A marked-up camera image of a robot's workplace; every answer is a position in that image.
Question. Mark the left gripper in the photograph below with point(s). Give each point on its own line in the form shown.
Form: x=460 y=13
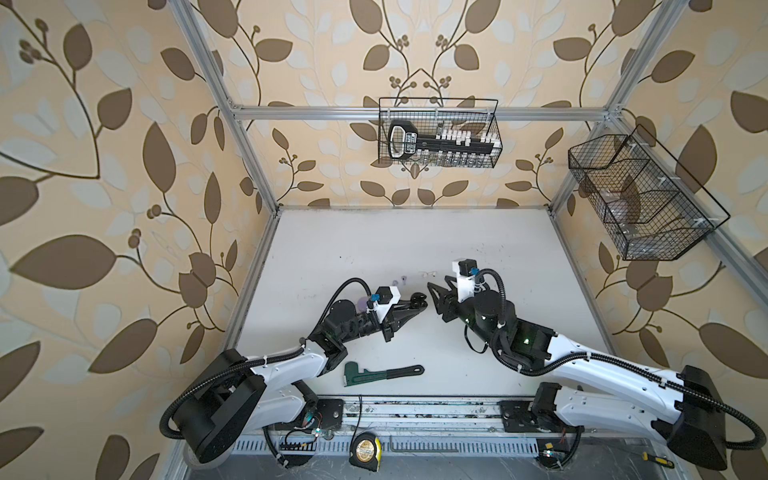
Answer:
x=397 y=320

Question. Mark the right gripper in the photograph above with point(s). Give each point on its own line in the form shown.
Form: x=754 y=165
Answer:
x=447 y=301

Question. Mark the black round earbud case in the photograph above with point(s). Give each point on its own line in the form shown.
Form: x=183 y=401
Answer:
x=418 y=300

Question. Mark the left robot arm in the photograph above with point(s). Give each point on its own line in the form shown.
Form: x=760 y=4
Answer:
x=236 y=393

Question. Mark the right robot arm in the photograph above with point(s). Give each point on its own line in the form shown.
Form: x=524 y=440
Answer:
x=594 y=389

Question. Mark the green pipe wrench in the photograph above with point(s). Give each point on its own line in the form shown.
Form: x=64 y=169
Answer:
x=354 y=375

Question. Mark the yellow black tape measure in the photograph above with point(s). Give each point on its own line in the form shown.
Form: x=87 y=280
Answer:
x=366 y=452

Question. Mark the yellow black screwdriver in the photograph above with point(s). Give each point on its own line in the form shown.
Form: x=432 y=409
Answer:
x=661 y=461

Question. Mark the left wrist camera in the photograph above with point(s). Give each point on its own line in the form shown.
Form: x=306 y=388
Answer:
x=382 y=301

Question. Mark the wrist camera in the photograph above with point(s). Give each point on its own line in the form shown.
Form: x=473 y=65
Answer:
x=382 y=301
x=465 y=271

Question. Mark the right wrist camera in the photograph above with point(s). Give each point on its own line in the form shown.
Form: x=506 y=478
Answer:
x=465 y=271

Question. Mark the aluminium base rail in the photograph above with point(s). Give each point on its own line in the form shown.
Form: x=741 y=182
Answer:
x=443 y=426

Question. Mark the back wire basket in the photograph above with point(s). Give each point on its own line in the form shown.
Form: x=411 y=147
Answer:
x=431 y=114

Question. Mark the side wire basket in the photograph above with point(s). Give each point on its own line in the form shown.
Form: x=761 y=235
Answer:
x=652 y=205

